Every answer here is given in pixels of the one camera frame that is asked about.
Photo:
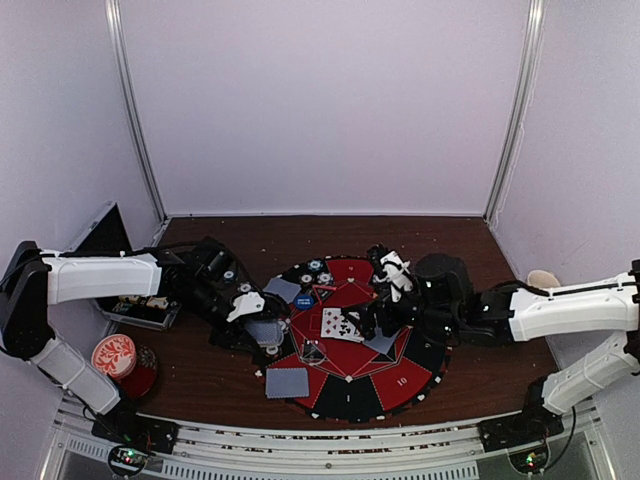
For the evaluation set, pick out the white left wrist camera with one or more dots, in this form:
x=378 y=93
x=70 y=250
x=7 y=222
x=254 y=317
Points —
x=245 y=304

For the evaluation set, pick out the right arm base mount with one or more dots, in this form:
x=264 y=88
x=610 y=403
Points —
x=510 y=432

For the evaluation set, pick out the jack of hearts card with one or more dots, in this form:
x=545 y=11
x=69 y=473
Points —
x=356 y=336

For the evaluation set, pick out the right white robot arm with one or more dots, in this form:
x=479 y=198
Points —
x=436 y=296

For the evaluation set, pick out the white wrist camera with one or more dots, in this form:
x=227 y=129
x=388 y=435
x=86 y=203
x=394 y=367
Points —
x=245 y=304
x=390 y=269

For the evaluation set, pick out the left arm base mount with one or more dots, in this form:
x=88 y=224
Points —
x=124 y=425

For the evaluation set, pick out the white chips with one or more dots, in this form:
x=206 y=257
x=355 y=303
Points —
x=324 y=278

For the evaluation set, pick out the green chips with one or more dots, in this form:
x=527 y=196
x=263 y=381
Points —
x=315 y=265

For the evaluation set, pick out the blue playing card deck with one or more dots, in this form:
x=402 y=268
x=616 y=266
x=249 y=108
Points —
x=266 y=333

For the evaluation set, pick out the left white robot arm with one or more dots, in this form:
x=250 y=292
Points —
x=37 y=279

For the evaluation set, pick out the front aluminium rail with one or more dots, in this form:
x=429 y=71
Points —
x=452 y=450

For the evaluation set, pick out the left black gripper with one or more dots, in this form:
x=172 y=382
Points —
x=230 y=335

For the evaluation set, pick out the right aluminium frame post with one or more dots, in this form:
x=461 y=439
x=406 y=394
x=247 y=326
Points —
x=524 y=86

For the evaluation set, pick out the black gold card box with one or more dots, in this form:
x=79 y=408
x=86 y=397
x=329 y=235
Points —
x=130 y=299

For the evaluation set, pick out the red gold card box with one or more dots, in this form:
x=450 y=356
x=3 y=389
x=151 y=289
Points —
x=161 y=303

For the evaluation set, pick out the aluminium frame post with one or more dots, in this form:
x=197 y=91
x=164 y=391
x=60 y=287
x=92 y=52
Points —
x=117 y=36
x=524 y=86

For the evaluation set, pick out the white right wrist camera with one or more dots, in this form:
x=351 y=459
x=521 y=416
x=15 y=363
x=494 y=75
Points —
x=390 y=269

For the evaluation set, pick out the round red black poker mat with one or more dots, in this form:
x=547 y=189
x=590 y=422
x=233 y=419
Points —
x=355 y=384

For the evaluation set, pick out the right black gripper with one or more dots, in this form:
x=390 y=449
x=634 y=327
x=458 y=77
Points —
x=380 y=304

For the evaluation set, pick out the patterned paper cup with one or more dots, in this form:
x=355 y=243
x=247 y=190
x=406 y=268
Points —
x=542 y=279

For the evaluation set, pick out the aluminium poker case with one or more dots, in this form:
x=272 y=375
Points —
x=104 y=233

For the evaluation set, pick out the dark red round lid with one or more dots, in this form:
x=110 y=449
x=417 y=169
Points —
x=141 y=379

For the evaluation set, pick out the triangular all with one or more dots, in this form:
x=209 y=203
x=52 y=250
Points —
x=322 y=292

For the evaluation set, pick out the red floral round tin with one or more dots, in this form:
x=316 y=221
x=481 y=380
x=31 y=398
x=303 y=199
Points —
x=115 y=356

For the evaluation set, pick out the left aluminium frame post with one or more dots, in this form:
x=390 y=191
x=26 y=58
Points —
x=117 y=36

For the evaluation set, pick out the blue small blind button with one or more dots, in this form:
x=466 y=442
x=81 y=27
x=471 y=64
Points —
x=303 y=302

